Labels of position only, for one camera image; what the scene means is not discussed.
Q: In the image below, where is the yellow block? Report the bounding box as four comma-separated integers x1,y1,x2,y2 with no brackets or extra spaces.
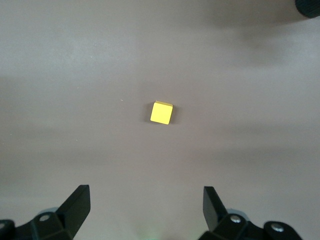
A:
149,100,174,125

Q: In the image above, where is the black ribbed cylinder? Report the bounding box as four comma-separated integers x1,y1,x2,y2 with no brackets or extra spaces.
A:
294,0,320,20

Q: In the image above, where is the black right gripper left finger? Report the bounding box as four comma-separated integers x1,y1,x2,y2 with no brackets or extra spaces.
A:
0,184,91,240

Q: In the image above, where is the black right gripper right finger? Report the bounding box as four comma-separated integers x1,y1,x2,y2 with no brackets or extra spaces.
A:
198,186,305,240

